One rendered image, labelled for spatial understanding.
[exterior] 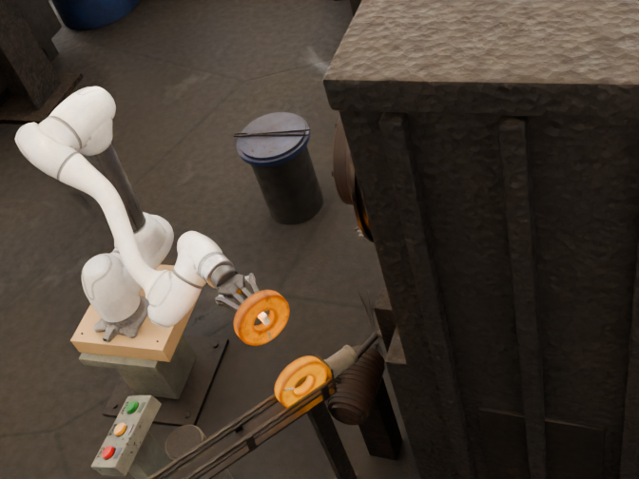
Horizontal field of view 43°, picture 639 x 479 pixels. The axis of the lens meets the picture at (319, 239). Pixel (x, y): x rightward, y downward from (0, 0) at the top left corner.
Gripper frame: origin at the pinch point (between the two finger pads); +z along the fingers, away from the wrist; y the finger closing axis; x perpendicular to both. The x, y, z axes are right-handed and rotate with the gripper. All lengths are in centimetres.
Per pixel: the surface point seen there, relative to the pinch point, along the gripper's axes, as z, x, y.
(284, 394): 10.6, -20.2, 6.0
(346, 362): 11.1, -24.8, -13.5
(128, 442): -18, -30, 47
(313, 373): 10.6, -20.1, -3.7
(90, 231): -190, -82, 12
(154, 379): -74, -73, 29
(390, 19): 39, 81, -34
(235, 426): 5.6, -24.3, 21.0
